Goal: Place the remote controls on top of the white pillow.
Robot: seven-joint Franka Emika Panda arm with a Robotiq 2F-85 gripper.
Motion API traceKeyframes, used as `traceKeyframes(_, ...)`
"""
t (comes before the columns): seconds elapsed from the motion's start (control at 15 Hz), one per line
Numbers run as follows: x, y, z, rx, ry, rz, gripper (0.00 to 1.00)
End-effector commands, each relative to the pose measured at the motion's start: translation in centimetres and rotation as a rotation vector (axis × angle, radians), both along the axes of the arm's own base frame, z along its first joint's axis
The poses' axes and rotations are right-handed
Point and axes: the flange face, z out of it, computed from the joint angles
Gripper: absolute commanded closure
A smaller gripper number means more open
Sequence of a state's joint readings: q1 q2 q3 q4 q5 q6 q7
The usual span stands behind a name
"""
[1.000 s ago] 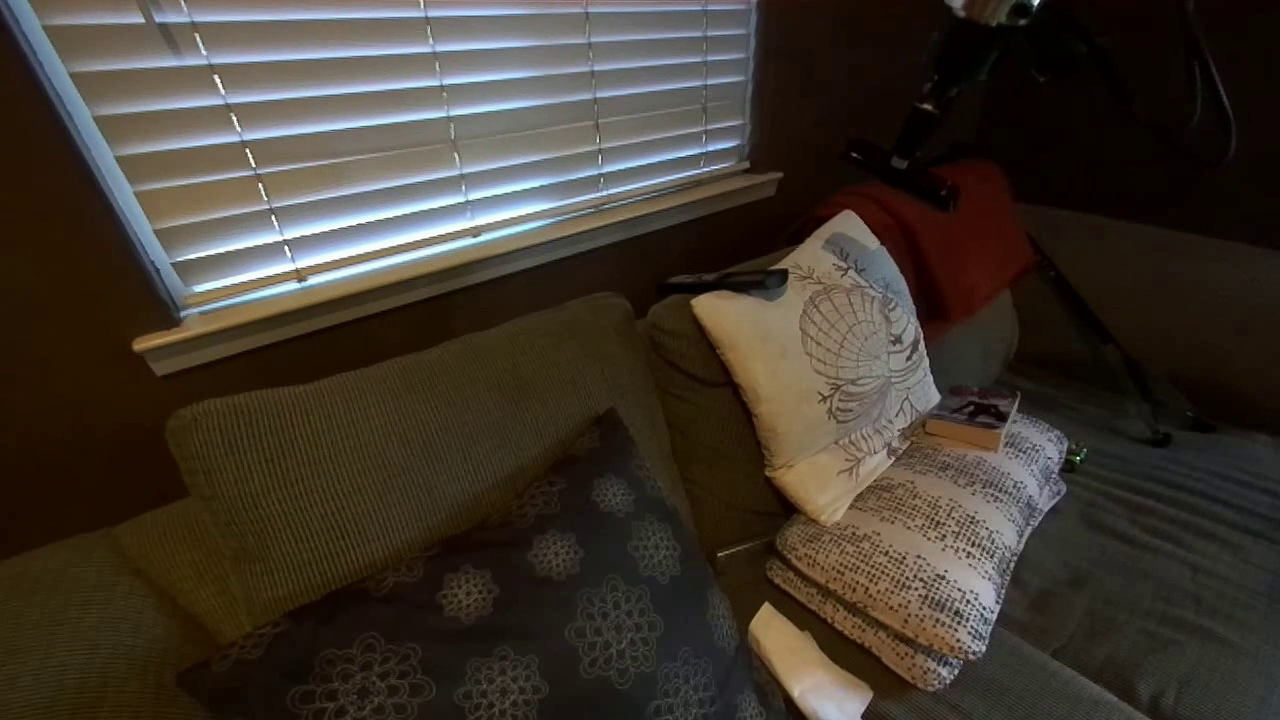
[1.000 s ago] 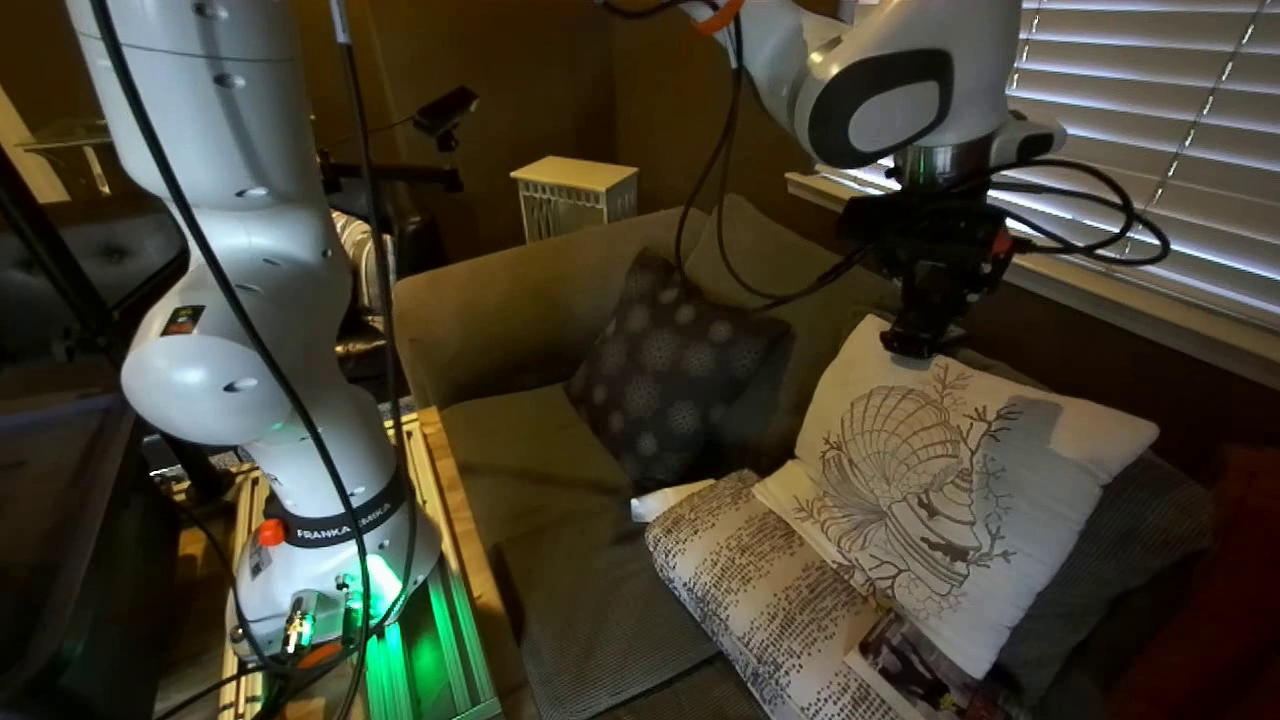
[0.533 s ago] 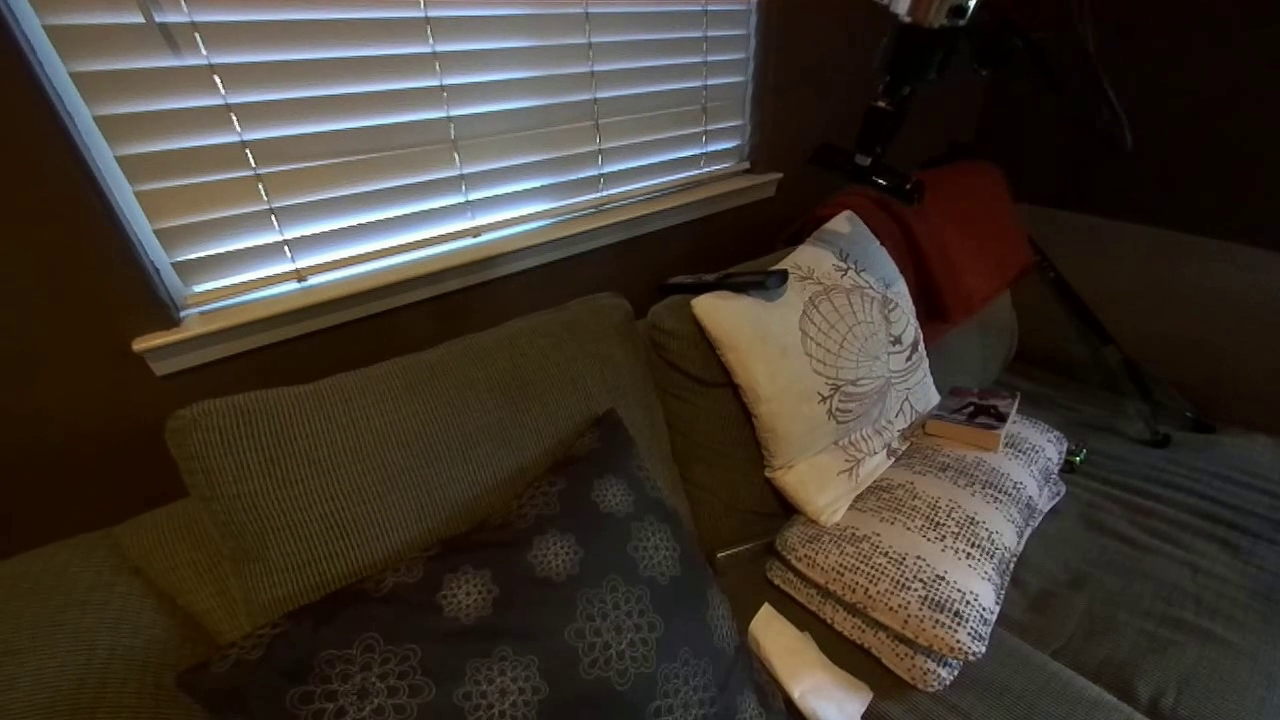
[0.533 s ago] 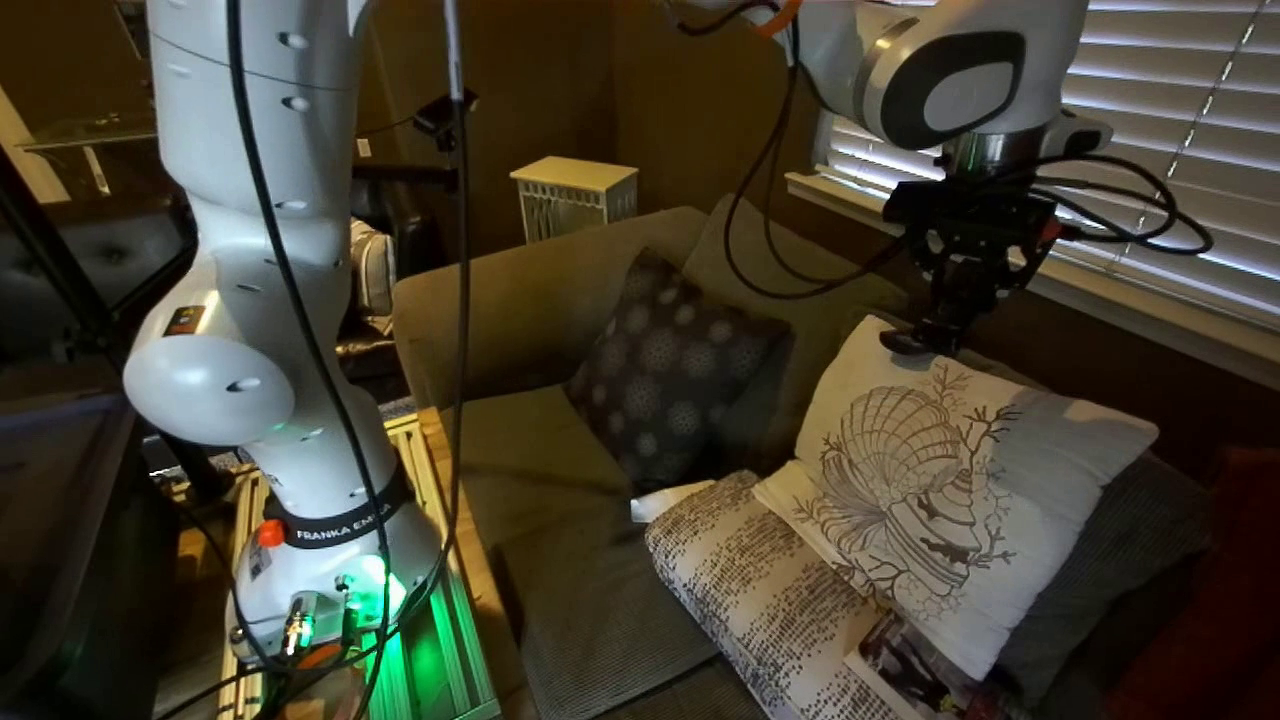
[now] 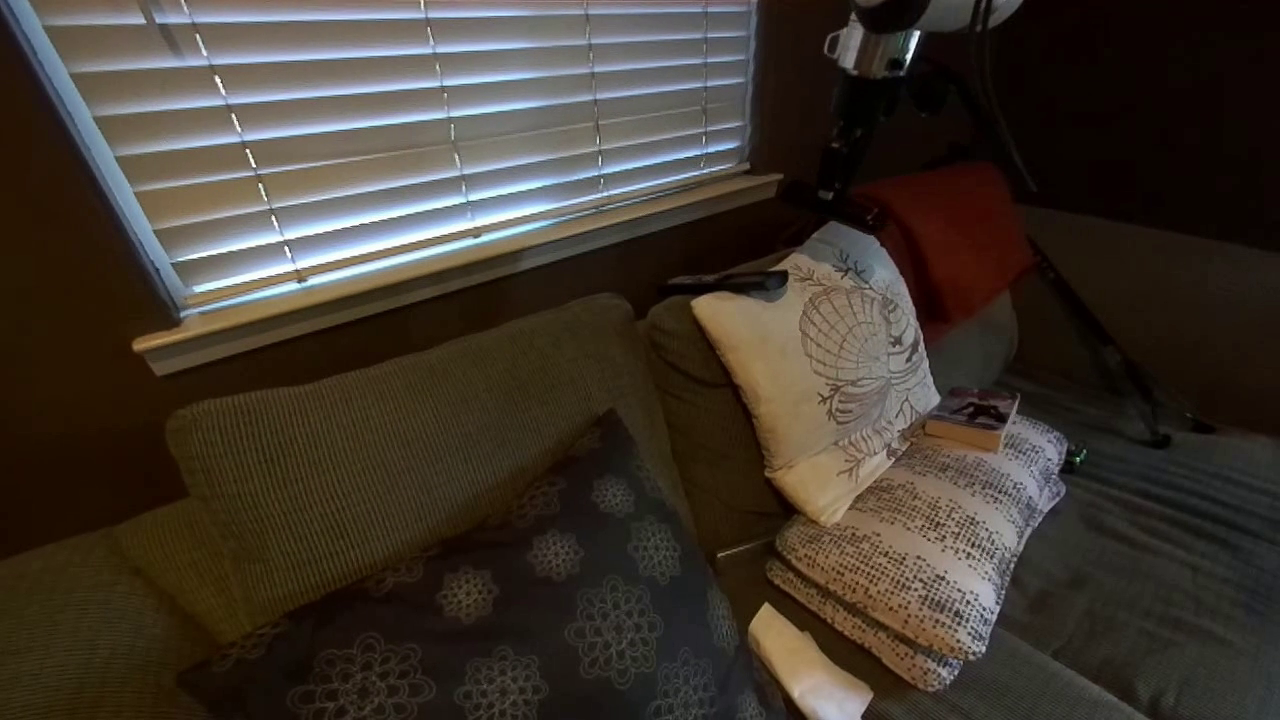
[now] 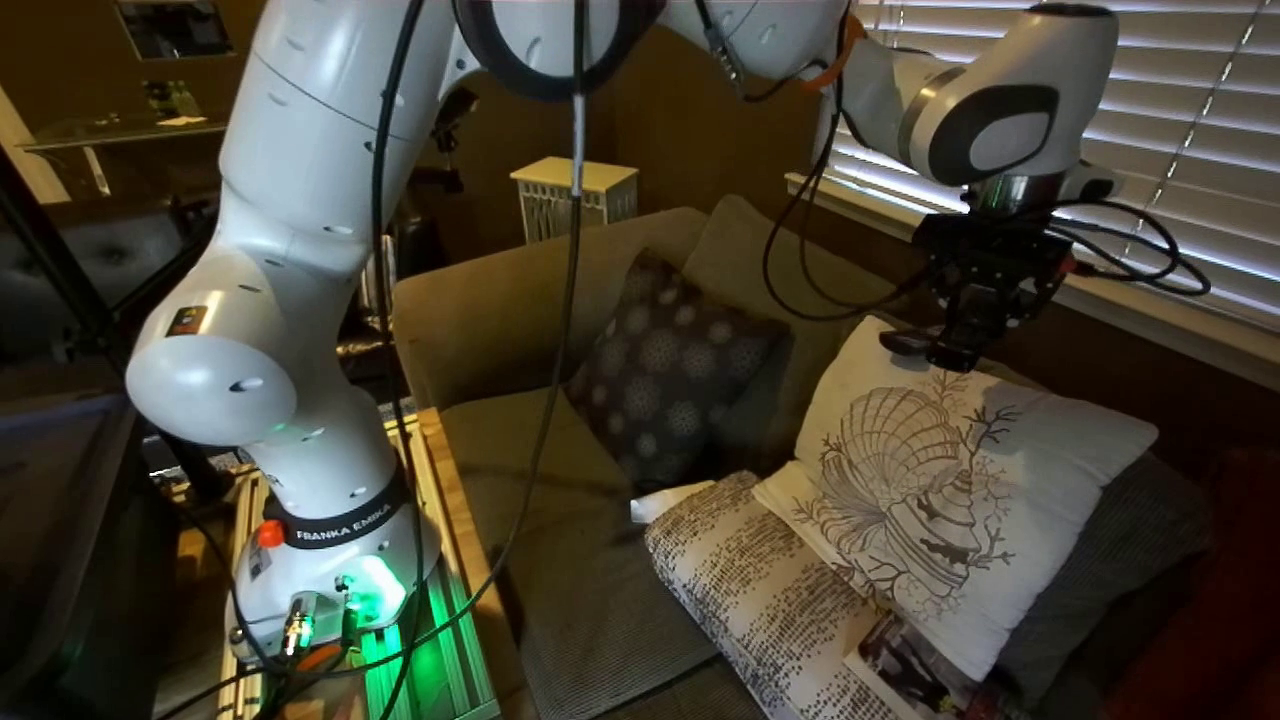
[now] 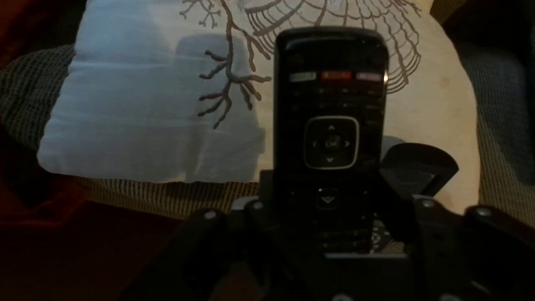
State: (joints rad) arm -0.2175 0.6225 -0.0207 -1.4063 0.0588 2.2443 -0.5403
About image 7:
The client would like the white pillow with tree print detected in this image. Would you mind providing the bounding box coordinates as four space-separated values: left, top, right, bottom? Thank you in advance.
36 0 479 214

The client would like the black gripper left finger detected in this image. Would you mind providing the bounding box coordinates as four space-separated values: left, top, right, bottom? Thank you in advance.
118 170 274 301

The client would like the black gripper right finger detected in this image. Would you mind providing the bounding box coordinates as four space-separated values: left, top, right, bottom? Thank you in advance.
377 144 535 301

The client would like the short black remote control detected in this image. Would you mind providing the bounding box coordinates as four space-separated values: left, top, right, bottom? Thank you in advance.
272 27 389 252

